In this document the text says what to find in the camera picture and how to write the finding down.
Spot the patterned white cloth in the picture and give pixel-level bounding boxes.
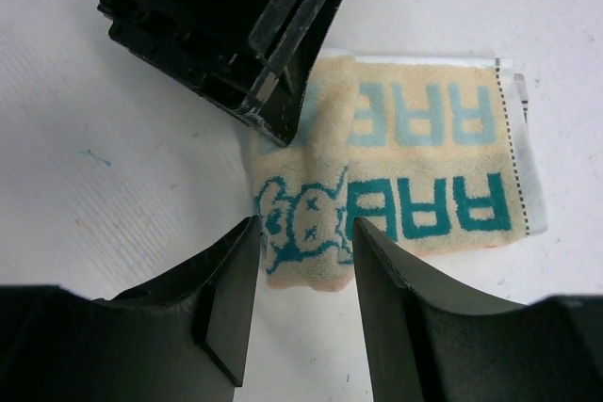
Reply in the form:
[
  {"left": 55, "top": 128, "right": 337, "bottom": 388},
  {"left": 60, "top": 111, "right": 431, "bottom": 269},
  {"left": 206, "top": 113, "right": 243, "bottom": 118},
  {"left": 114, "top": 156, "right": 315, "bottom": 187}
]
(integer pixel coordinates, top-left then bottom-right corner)
[{"left": 250, "top": 51, "right": 547, "bottom": 292}]

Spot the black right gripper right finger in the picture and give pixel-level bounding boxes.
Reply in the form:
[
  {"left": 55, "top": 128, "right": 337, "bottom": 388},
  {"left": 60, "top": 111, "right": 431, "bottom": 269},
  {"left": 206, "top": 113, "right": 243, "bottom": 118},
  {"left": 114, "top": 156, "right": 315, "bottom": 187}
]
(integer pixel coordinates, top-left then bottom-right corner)
[{"left": 352, "top": 217, "right": 602, "bottom": 401}]

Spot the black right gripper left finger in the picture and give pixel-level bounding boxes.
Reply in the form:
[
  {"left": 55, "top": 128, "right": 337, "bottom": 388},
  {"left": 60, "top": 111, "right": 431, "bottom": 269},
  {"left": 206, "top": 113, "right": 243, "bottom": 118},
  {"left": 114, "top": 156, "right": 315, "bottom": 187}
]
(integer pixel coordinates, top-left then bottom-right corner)
[{"left": 1, "top": 217, "right": 260, "bottom": 401}]

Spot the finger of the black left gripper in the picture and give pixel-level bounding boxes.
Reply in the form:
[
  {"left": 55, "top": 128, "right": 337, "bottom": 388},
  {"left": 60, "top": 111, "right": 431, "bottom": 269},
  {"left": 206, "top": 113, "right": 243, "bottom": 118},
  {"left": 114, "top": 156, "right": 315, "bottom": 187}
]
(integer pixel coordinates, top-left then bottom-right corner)
[
  {"left": 96, "top": 0, "right": 331, "bottom": 114},
  {"left": 237, "top": 0, "right": 343, "bottom": 147}
]

